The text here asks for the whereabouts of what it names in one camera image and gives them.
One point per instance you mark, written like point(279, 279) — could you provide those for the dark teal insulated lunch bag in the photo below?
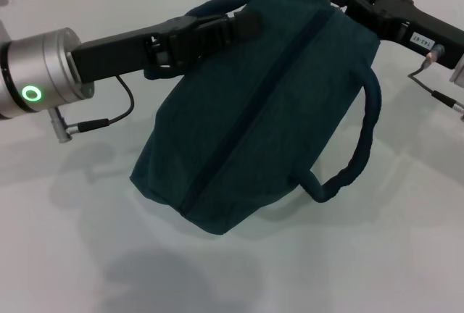
point(261, 110)

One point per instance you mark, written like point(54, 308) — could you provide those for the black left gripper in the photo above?
point(123, 52)

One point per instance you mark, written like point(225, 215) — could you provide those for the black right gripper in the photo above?
point(409, 27)

